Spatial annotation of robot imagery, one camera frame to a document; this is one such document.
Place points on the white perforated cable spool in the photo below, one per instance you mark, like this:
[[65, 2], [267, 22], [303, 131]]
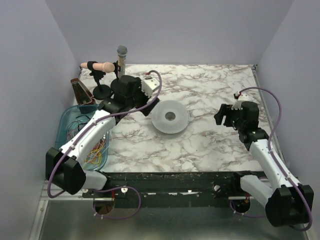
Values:
[[170, 117]]

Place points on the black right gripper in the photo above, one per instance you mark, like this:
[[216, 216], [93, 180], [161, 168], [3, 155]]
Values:
[[225, 116]]

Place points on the black stand of pink microphone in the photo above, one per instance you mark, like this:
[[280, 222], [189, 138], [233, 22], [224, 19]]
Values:
[[101, 91]]

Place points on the teal transparent plastic tray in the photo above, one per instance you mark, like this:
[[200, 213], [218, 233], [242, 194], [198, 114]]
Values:
[[71, 122]]

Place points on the brown wooden metronome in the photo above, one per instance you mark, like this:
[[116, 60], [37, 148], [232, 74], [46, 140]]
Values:
[[82, 94]]

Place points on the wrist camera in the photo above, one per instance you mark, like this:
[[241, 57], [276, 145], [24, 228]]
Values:
[[149, 85], [239, 99]]

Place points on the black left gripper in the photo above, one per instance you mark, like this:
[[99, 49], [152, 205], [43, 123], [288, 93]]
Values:
[[150, 107]]

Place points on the black stand of grey microphone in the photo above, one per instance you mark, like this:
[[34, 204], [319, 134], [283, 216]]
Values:
[[116, 86]]

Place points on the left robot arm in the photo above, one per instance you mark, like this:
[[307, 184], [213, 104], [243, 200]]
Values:
[[65, 167]]

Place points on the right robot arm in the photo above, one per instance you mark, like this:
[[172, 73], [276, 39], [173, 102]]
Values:
[[286, 201]]

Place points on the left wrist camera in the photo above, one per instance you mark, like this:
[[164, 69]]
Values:
[[149, 85]]

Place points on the grey mesh microphone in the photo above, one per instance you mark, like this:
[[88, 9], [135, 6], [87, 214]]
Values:
[[121, 62]]

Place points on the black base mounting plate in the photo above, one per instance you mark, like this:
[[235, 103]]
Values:
[[175, 189]]

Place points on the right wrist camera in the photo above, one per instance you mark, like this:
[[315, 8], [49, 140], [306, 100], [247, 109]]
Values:
[[239, 99]]

